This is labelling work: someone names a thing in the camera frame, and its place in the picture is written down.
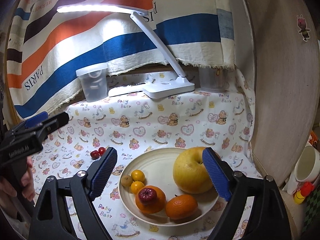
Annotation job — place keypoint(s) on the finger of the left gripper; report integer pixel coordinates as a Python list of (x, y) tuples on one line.
[(51, 125), (36, 120)]

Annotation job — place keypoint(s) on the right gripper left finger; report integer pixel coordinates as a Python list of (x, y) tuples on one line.
[(51, 218)]

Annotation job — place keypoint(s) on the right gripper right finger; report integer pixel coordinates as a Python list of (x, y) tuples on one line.
[(268, 218)]

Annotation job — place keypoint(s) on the red cherry tomato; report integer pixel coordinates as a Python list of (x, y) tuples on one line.
[(95, 155), (101, 151)]

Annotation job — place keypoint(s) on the small brown longan fruit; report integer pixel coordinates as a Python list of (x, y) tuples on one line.
[(126, 181)]

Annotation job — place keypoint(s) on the large orange mandarin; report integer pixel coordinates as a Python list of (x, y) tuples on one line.
[(181, 207)]

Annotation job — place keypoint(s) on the large yellow apple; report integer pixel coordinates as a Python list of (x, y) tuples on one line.
[(189, 172)]

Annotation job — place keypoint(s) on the small yellow orange kumquat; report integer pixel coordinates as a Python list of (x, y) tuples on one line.
[(138, 175)]

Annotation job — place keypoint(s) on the person's left hand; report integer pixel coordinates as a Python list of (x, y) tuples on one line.
[(26, 183)]

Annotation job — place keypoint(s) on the yellow red toy bottle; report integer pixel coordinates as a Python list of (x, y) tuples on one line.
[(303, 190)]

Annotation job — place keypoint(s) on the white mug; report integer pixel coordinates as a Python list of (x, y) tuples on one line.
[(307, 166)]

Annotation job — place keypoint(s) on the clear lidded plastic container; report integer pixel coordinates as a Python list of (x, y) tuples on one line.
[(93, 81)]

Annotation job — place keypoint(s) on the striped Paris cloth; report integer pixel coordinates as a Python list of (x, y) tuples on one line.
[(45, 47)]

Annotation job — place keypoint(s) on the cream round plate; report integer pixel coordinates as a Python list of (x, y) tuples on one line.
[(157, 165)]

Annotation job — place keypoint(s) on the baby bear print cloth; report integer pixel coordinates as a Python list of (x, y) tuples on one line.
[(134, 124)]

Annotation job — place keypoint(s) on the white remote control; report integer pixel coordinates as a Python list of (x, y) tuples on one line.
[(121, 90)]

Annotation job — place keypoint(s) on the orange mandarin in plate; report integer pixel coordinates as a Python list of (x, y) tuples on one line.
[(155, 207)]

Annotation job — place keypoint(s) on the white desk lamp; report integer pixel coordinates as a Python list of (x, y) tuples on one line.
[(160, 54)]

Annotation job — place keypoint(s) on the wooden board panel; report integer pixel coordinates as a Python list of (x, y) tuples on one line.
[(287, 84)]

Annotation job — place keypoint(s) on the bear sticker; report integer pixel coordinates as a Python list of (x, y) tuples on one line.
[(303, 30)]

